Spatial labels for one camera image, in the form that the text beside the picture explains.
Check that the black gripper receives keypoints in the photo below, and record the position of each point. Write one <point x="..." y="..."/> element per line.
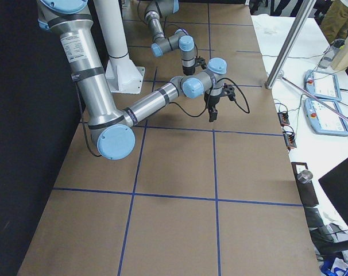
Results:
<point x="188" y="70"/>
<point x="213" y="99"/>

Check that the far black connector box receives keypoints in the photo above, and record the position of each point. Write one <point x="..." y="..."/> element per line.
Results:
<point x="283" y="118"/>

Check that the black connector box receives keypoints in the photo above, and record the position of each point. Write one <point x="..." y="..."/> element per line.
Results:
<point x="289" y="138"/>
<point x="283" y="118"/>

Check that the near black connector box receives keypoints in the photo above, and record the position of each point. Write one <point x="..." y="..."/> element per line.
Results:
<point x="289" y="138"/>

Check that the near teach pendant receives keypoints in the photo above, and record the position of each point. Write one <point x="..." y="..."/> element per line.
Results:
<point x="323" y="121"/>

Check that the teach pendant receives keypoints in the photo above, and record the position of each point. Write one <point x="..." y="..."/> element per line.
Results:
<point x="322" y="85"/>
<point x="323" y="121"/>

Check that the silver metal cylinder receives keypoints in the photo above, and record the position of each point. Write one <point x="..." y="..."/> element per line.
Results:
<point x="305" y="176"/>

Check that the far teach pendant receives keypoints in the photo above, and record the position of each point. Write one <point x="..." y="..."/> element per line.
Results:
<point x="322" y="85"/>

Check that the clear water bottle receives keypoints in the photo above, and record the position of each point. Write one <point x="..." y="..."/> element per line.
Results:
<point x="331" y="52"/>

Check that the black flat box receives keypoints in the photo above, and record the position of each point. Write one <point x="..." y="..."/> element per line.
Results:
<point x="306" y="191"/>

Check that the black monitor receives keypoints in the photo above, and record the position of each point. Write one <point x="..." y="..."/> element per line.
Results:
<point x="335" y="186"/>

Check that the person in khaki trousers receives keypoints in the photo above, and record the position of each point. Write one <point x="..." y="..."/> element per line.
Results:
<point x="335" y="23"/>

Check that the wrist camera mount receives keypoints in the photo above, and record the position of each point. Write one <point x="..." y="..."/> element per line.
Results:
<point x="229" y="91"/>
<point x="201" y="62"/>

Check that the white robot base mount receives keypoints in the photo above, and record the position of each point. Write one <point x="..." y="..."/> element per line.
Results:
<point x="122" y="75"/>

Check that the aluminium frame post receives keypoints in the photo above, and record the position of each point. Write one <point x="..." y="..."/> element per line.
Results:
<point x="291" y="37"/>

